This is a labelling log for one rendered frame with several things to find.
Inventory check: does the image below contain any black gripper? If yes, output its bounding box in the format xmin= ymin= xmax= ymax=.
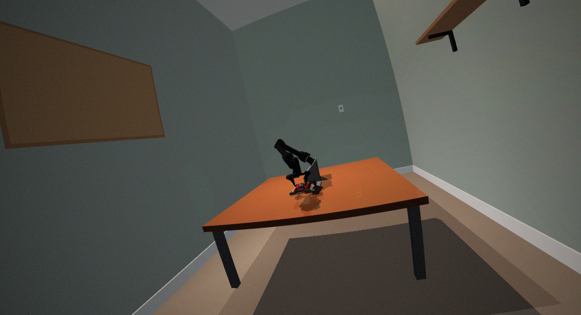
xmin=286 ymin=166 xmax=311 ymax=186

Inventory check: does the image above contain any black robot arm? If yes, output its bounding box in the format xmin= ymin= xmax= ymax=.
xmin=274 ymin=139 xmax=315 ymax=178

